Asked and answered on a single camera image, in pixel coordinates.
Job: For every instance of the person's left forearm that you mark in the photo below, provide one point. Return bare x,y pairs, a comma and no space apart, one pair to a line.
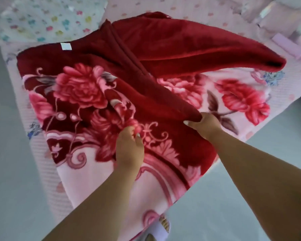
97,210

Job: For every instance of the flower-print plastic storage bag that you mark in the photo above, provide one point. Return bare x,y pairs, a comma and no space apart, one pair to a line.
47,20

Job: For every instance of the red floral blanket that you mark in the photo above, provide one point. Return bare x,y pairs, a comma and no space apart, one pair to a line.
165,47

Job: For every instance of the pink quilted pillow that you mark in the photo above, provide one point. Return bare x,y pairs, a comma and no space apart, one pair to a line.
278,20

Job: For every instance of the pink cartoon bed sheet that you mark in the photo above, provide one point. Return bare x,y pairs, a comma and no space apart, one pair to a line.
190,10

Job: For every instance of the lilac right slipper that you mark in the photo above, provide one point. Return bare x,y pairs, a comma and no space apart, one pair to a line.
156,232

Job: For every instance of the person's right hand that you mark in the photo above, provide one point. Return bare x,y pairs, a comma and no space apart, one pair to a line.
208,125

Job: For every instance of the person's right forearm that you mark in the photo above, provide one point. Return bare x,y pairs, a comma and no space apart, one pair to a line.
266,183

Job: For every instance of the lilac hand pump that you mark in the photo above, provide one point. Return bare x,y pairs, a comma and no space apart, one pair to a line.
287,45

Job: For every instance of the person's left hand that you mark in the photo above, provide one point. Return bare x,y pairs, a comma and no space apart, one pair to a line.
129,150

